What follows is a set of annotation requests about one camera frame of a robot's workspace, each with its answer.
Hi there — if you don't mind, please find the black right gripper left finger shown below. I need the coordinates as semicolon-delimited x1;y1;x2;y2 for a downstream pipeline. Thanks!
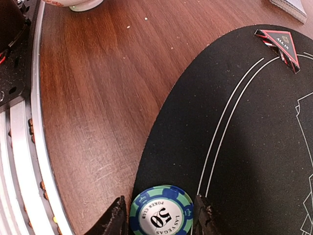
85;195;128;235

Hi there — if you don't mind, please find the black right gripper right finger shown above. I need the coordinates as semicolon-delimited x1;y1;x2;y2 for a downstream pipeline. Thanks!
193;194;220;235

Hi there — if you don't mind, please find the green chip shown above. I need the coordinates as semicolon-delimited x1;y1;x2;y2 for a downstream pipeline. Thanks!
129;185;194;235

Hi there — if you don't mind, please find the red triangular all-in marker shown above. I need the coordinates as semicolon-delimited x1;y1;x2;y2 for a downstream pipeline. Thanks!
254;29;300;74

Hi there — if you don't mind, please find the round black poker mat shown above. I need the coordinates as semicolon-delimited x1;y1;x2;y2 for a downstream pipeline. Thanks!
133;24;313;235

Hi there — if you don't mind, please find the red white patterned cup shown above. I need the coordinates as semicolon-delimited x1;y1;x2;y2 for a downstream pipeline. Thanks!
43;0;103;12

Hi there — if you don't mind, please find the blue patterned card deck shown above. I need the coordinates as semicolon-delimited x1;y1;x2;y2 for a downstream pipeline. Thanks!
269;0;308;24

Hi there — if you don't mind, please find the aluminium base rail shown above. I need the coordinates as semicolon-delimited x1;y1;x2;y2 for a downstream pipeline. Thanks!
0;0;73;235

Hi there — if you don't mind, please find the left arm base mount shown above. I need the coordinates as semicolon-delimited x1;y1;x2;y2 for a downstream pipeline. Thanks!
0;0;40;112

